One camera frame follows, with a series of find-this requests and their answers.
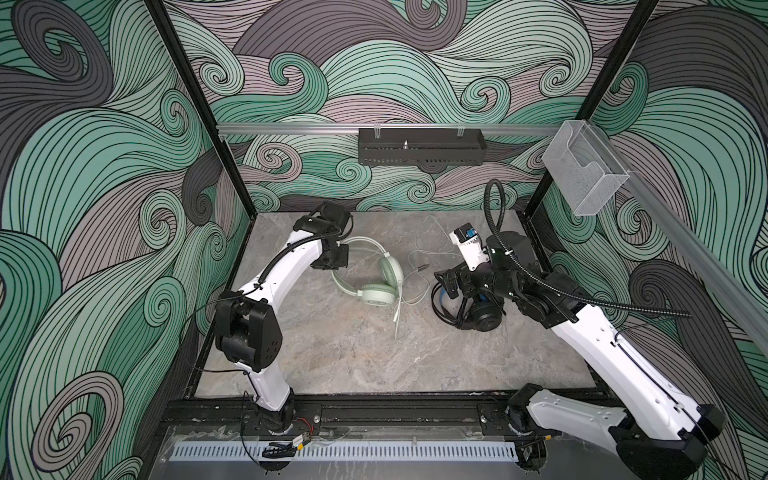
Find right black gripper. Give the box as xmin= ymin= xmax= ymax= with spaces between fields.
xmin=436 ymin=250 xmax=527 ymax=304

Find black headphones with blue band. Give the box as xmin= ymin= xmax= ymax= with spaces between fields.
xmin=429 ymin=267 xmax=506 ymax=332

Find mint green headphones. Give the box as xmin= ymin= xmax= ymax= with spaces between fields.
xmin=331 ymin=215 xmax=463 ymax=340

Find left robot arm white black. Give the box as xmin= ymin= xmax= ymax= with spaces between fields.
xmin=213 ymin=202 xmax=352 ymax=430

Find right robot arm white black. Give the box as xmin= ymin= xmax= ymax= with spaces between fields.
xmin=430 ymin=179 xmax=725 ymax=479

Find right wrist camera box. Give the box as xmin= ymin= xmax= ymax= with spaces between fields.
xmin=449 ymin=223 xmax=489 ymax=271

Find black perforated wall tray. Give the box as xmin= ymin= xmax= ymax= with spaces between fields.
xmin=357 ymin=129 xmax=488 ymax=173

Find clear plastic wall bin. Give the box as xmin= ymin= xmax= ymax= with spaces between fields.
xmin=542 ymin=120 xmax=629 ymax=217

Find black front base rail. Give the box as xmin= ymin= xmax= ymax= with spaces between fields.
xmin=161 ymin=390 xmax=517 ymax=433

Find black frame post left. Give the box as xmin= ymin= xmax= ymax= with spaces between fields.
xmin=144 ymin=0 xmax=257 ymax=221

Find black frame post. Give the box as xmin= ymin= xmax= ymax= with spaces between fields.
xmin=144 ymin=0 xmax=257 ymax=221
xmin=518 ymin=0 xmax=658 ymax=220

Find aluminium horizontal rail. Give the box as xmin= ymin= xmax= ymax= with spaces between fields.
xmin=216 ymin=122 xmax=560 ymax=137

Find white slotted cable duct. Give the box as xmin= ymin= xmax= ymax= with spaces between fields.
xmin=168 ymin=440 xmax=518 ymax=463

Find black frame post right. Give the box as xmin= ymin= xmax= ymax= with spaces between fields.
xmin=518 ymin=0 xmax=658 ymax=220

